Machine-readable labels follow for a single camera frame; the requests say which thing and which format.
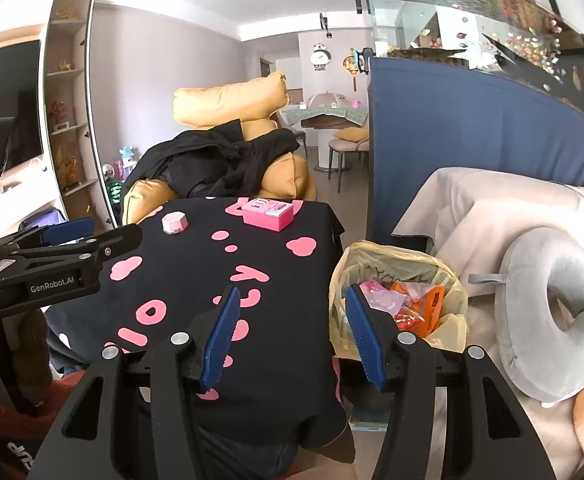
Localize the purple bag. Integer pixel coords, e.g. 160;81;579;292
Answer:
19;207;67;233

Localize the beige blanket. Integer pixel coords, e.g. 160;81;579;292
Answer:
391;167;584;480

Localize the pink white octagonal box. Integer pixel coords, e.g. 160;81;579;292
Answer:
162;212;190;235

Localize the grey neck pillow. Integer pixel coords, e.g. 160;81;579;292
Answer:
494;226;584;403

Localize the yellow plastic bag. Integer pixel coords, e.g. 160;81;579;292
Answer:
329;240;469;361

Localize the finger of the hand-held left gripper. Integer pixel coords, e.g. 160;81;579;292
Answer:
6;223;144;267
9;217;95;256

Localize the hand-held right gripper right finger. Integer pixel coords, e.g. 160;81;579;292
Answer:
344;284;558;480

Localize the black television screen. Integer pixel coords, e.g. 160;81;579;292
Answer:
0;40;42;171

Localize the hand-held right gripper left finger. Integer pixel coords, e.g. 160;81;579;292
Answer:
42;284;243;480

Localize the tall display shelf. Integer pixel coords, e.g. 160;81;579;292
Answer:
39;0;105;231

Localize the mesh food cover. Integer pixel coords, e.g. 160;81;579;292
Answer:
306;92;350;113

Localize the blue cloth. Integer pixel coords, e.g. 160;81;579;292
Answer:
365;57;584;246

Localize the yellow armchair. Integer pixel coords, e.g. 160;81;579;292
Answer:
122;71;317;226

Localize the person's left hand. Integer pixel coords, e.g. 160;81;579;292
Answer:
0;310;55;403

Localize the black jacket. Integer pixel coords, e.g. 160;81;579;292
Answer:
136;121;300;198

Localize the dining table with tablecloth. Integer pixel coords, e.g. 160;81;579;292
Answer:
279;102;370;171

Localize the black cloth with pink print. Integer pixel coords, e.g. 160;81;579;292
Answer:
44;197;357;466

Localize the glass fish tank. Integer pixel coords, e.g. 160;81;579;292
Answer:
359;0;584;121

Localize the beige dining chair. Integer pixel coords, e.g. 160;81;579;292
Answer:
328;127;370;193

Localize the panda wall decoration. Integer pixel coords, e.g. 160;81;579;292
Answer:
309;42;333;73

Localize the blue pink toy figure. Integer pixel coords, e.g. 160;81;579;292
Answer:
114;146;137;176

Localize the orange white snack wrapper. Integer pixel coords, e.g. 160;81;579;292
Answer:
392;282;445;338

